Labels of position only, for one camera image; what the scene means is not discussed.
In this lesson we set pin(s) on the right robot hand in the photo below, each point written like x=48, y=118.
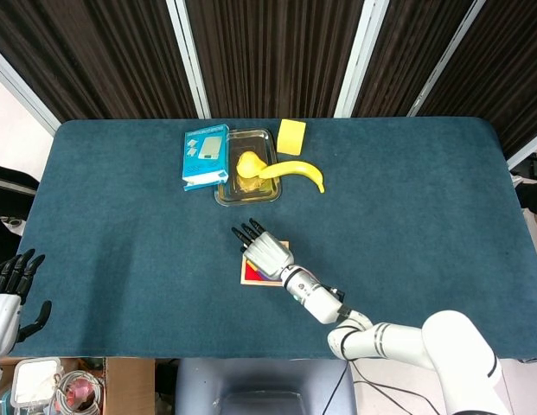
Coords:
x=268, y=255

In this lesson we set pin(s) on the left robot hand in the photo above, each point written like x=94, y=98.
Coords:
x=4, y=311

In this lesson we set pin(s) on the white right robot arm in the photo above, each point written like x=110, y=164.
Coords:
x=445, y=341

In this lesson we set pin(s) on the purple parallelogram tangram piece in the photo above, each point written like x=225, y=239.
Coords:
x=264, y=275

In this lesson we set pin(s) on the red triangle tangram piece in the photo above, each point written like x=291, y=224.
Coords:
x=252, y=273

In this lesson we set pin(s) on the shiny metal tray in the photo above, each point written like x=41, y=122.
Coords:
x=251, y=196

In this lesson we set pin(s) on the clear plastic container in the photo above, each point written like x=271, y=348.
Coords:
x=34, y=380

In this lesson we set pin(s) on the yellow toy pear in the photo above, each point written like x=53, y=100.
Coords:
x=248, y=166

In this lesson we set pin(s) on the yellow toy banana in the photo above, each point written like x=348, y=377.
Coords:
x=302, y=167

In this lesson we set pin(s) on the blue product box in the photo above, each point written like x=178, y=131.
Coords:
x=199, y=168

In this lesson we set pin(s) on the yellow cube block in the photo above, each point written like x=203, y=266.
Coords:
x=289, y=138

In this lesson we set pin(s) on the black equipment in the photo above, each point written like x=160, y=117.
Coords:
x=13, y=179
x=532, y=190

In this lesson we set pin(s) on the brown cardboard box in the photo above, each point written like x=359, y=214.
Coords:
x=129, y=389

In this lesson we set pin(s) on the teal tablecloth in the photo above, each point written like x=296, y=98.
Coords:
x=121, y=216

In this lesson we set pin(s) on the brown folding screen panel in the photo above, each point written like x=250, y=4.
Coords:
x=99, y=56
x=272, y=56
x=402, y=56
x=501, y=65

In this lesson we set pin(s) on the wooden tangram puzzle tray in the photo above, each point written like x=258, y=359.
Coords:
x=255, y=283

